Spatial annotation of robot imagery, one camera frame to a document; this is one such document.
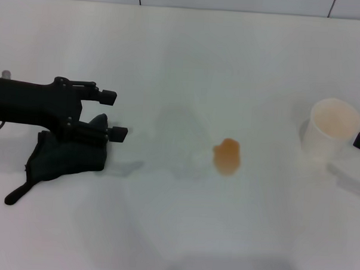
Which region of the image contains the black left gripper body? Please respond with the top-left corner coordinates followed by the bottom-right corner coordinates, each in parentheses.
top-left (0, 74), bottom-right (84, 143)

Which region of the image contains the dark blue rag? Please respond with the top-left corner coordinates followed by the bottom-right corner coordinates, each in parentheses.
top-left (4, 109), bottom-right (110, 210)

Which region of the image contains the white paper cup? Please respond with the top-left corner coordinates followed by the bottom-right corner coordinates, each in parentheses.
top-left (300, 97), bottom-right (360, 163)

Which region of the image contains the orange brown liquid stain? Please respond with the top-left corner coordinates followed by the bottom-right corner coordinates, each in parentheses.
top-left (211, 137), bottom-right (243, 177)

